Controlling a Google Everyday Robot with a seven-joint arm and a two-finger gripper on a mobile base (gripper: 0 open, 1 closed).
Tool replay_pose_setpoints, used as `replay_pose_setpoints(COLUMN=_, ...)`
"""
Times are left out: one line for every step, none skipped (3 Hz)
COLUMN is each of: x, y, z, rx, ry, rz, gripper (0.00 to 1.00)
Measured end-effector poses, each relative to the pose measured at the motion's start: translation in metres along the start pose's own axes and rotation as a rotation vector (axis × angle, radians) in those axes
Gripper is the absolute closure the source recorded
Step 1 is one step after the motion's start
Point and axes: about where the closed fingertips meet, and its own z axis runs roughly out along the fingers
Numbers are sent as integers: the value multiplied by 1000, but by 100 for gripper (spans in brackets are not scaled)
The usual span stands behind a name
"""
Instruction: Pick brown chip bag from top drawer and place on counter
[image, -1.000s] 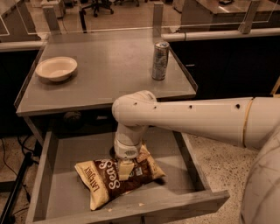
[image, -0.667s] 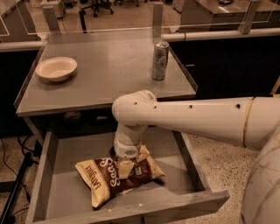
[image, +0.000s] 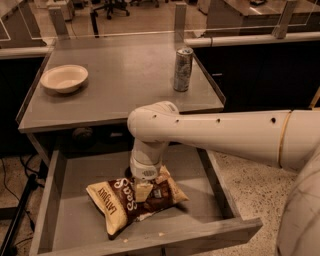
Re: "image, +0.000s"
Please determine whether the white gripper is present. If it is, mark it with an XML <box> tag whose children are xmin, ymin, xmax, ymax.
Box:
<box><xmin>130</xmin><ymin>156</ymin><xmax>161</xmax><ymax>203</ymax></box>

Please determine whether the black stand leg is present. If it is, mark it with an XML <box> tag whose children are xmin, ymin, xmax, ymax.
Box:
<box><xmin>0</xmin><ymin>174</ymin><xmax>36</xmax><ymax>256</ymax></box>

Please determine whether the black office chair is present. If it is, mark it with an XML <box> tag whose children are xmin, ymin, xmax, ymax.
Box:
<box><xmin>93</xmin><ymin>0</ymin><xmax>130</xmax><ymax>20</ymax></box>

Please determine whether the white horizontal rail pipe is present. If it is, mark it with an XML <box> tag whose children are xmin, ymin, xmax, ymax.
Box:
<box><xmin>184</xmin><ymin>32</ymin><xmax>320</xmax><ymax>48</ymax></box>

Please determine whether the black floor cable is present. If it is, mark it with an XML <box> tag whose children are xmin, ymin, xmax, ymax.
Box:
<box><xmin>0</xmin><ymin>157</ymin><xmax>38</xmax><ymax>248</ymax></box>

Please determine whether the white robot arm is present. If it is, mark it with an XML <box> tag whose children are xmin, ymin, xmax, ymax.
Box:
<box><xmin>127</xmin><ymin>101</ymin><xmax>320</xmax><ymax>256</ymax></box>

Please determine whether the silver beverage can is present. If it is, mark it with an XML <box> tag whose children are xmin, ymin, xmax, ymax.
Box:
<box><xmin>173</xmin><ymin>47</ymin><xmax>193</xmax><ymax>92</ymax></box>

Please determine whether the white paper bowl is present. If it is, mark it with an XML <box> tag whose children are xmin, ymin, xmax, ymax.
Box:
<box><xmin>40</xmin><ymin>65</ymin><xmax>88</xmax><ymax>94</ymax></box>

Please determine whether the grey open top drawer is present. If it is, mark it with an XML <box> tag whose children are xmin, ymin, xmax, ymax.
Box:
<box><xmin>30</xmin><ymin>139</ymin><xmax>262</xmax><ymax>256</ymax></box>

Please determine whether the grey counter cabinet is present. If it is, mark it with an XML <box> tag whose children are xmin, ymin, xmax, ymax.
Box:
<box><xmin>15</xmin><ymin>32</ymin><xmax>226</xmax><ymax>168</ymax></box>

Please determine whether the brown sea salt chip bag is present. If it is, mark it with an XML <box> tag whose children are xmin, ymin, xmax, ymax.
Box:
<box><xmin>86</xmin><ymin>166</ymin><xmax>189</xmax><ymax>239</ymax></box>

